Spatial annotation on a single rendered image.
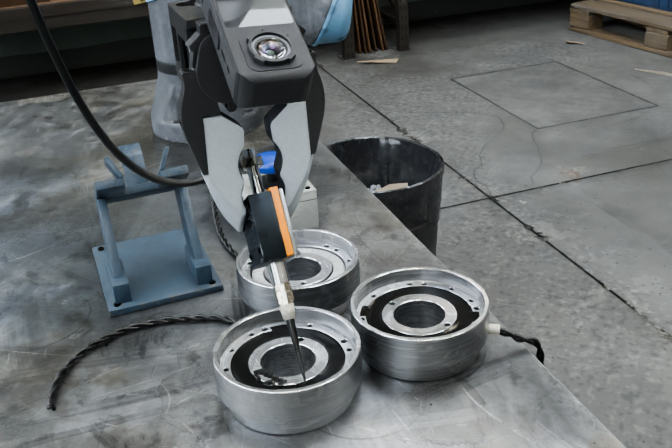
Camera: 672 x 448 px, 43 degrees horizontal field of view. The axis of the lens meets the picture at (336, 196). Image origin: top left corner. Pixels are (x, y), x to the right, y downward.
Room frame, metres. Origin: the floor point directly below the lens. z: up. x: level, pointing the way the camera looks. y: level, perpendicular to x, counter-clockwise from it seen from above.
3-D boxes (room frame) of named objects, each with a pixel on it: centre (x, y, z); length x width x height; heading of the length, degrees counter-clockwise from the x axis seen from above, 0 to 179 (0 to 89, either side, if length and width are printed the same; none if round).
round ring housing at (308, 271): (0.63, 0.04, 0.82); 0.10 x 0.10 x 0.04
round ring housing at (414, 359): (0.55, -0.06, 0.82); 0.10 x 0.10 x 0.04
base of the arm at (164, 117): (1.10, 0.17, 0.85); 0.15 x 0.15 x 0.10
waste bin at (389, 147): (1.81, -0.09, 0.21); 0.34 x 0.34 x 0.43
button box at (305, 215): (0.79, 0.06, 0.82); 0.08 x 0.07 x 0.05; 18
